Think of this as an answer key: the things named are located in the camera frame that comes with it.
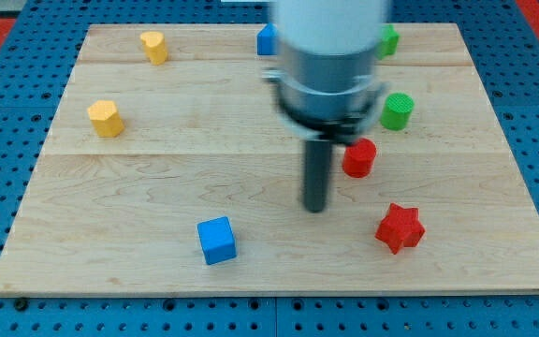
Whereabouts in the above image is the red cylinder block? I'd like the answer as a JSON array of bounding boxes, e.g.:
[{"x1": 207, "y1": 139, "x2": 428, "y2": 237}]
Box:
[{"x1": 342, "y1": 138, "x2": 377, "y2": 178}]

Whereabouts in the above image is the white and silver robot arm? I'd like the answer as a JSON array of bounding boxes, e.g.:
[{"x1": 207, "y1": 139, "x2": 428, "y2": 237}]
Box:
[{"x1": 265, "y1": 0, "x2": 391, "y2": 145}]

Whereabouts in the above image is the light wooden board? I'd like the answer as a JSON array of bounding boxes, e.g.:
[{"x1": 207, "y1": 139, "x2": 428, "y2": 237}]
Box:
[{"x1": 0, "y1": 23, "x2": 539, "y2": 298}]

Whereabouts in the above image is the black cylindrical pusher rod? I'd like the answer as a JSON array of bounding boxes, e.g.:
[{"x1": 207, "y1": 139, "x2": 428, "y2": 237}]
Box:
[{"x1": 302, "y1": 140, "x2": 332, "y2": 212}]

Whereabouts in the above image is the blue cube block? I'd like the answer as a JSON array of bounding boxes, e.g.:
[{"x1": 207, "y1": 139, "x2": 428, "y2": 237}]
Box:
[{"x1": 197, "y1": 216, "x2": 237, "y2": 265}]

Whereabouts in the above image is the blue pentagon block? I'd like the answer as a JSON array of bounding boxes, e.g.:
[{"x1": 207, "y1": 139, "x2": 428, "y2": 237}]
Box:
[{"x1": 256, "y1": 23, "x2": 278, "y2": 56}]

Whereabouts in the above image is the green cylinder block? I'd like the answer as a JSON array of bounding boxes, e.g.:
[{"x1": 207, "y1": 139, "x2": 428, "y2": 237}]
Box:
[{"x1": 380, "y1": 93, "x2": 415, "y2": 131}]

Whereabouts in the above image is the red star block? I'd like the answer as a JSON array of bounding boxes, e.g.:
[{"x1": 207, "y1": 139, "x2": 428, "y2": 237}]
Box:
[{"x1": 374, "y1": 203, "x2": 426, "y2": 255}]

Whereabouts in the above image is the green star block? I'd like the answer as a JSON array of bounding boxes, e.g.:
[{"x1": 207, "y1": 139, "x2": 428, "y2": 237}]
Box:
[{"x1": 377, "y1": 23, "x2": 400, "y2": 60}]

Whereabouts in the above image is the yellow heart block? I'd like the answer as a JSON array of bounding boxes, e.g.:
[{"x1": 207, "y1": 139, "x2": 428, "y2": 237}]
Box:
[{"x1": 139, "y1": 31, "x2": 168, "y2": 66}]

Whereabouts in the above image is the yellow hexagon block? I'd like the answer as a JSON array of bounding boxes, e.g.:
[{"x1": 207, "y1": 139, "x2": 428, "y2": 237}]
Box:
[{"x1": 87, "y1": 100, "x2": 124, "y2": 138}]

